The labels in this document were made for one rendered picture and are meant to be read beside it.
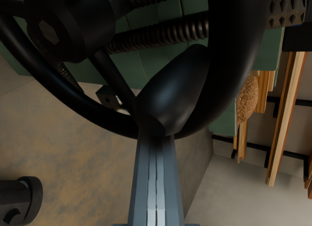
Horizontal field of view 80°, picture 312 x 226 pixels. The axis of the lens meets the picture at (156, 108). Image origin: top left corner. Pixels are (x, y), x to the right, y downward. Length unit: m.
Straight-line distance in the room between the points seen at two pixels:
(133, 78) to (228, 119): 0.23
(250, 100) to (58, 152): 1.01
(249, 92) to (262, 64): 0.21
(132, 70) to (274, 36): 0.31
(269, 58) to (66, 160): 1.15
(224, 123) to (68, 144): 0.96
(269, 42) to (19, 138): 1.03
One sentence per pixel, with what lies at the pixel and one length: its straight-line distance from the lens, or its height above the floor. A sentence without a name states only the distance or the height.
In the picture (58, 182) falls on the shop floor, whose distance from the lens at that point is 1.27.
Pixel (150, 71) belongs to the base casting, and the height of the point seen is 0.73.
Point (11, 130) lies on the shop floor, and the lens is 1.06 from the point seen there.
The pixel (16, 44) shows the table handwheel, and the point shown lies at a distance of 0.29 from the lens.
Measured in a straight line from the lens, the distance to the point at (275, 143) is 3.08.
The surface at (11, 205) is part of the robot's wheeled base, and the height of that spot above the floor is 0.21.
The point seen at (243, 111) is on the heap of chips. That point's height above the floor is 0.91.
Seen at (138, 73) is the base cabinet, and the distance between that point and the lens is 0.44.
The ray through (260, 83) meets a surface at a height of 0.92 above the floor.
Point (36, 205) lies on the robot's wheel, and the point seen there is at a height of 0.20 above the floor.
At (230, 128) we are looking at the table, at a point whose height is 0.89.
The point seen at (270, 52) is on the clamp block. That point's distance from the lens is 0.21.
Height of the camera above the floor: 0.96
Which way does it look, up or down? 32 degrees down
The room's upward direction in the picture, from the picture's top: 100 degrees clockwise
